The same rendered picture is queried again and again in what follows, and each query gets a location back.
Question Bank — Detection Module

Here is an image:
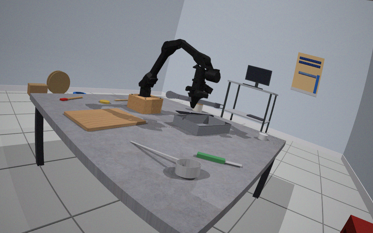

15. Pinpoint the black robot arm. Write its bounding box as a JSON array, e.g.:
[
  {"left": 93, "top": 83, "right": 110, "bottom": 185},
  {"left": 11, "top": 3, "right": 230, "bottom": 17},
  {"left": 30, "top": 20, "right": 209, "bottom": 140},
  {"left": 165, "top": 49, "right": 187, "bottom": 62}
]
[{"left": 138, "top": 39, "right": 221, "bottom": 98}]

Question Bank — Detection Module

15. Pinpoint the grey saucepan with long handle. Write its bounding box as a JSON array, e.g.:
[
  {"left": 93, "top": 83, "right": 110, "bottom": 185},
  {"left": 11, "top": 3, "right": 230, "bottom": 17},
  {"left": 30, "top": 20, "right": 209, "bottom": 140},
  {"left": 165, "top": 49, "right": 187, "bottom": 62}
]
[{"left": 130, "top": 141, "right": 201, "bottom": 178}]

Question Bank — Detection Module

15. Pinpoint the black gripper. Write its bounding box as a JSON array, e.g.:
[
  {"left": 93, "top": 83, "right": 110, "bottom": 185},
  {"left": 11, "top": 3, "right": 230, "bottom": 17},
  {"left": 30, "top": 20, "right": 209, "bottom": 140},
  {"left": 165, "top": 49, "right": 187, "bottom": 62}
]
[{"left": 185, "top": 77, "right": 208, "bottom": 108}]

